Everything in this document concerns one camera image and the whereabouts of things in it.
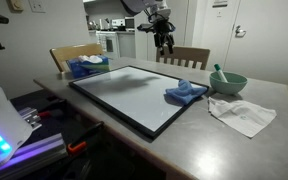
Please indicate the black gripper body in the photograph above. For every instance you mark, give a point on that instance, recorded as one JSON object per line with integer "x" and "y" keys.
{"x": 164, "y": 30}

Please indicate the green capped white marker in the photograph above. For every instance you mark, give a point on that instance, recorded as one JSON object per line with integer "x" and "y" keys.
{"x": 221, "y": 75}

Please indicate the white tissue sheet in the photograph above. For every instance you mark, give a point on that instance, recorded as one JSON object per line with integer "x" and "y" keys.
{"x": 92, "y": 59}

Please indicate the green bowl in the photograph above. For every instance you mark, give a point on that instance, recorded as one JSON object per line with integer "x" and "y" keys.
{"x": 229, "y": 88}

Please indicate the blue tissue box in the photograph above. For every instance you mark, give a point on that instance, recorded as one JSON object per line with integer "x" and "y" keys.
{"x": 77, "y": 70}

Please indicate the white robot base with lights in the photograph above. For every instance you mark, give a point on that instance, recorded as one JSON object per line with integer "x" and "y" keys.
{"x": 4, "y": 113}

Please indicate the wooden slat-back chair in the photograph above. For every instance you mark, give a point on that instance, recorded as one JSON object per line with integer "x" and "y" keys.
{"x": 70, "y": 51}
{"x": 190, "y": 53}

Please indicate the white kitchen cabinet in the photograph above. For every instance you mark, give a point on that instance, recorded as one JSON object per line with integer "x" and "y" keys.
{"x": 126, "y": 45}

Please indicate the microwave oven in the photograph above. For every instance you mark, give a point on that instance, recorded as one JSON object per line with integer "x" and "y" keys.
{"x": 129, "y": 24}

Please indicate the white toaster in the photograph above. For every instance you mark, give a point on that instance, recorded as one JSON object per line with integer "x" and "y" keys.
{"x": 117, "y": 22}

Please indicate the blue microfiber cloth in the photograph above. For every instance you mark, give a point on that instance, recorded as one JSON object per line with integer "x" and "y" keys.
{"x": 184, "y": 93}

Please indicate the dark oven towel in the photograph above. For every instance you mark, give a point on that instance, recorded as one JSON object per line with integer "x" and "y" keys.
{"x": 109, "y": 45}

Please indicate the black framed whiteboard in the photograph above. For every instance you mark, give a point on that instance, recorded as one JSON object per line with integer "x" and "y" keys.
{"x": 127, "y": 96}

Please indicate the white oven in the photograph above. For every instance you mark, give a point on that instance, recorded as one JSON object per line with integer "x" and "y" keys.
{"x": 100, "y": 43}

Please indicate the silver kettle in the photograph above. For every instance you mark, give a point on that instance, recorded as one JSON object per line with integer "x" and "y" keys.
{"x": 92, "y": 26}

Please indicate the white door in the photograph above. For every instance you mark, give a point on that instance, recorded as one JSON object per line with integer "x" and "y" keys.
{"x": 267, "y": 40}

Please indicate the white cloth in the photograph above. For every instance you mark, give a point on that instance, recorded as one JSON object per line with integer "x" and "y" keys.
{"x": 244, "y": 115}

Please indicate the orange black bar clamp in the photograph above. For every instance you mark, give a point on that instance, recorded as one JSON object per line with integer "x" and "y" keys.
{"x": 75, "y": 147}
{"x": 44, "y": 114}

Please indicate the beige round thermostat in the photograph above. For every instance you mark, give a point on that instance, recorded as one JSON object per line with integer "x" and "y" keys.
{"x": 15, "y": 5}

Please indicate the white wall sign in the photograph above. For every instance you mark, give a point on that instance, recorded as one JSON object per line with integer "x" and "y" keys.
{"x": 219, "y": 3}

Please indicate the silver metal bracket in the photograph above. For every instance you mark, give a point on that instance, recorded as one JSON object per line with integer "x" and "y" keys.
{"x": 30, "y": 116}

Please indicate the aluminium extrusion rail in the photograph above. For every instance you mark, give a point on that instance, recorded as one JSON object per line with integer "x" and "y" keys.
{"x": 40, "y": 146}

